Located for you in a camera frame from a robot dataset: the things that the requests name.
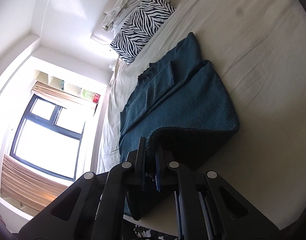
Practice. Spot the dark framed window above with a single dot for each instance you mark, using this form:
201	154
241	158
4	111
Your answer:
48	138

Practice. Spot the zebra print pillow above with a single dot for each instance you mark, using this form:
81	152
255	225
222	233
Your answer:
140	27

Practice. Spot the tan striped curtain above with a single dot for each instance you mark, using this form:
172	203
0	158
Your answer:
32	187

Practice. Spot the crumpled white blanket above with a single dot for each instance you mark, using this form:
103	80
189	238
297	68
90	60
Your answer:
118	13

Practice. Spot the beige bed sheet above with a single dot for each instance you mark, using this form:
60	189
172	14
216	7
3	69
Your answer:
258	48

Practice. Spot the green box on shelf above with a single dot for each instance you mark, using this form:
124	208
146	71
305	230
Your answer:
87	94

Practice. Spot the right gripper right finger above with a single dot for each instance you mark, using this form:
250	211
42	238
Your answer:
207	206

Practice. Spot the dark teal knit sweater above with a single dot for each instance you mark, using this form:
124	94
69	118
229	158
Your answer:
181	106

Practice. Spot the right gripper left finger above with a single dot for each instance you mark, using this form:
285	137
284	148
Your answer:
91	208

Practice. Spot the red box on shelf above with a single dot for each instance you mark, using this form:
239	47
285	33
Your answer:
96	98

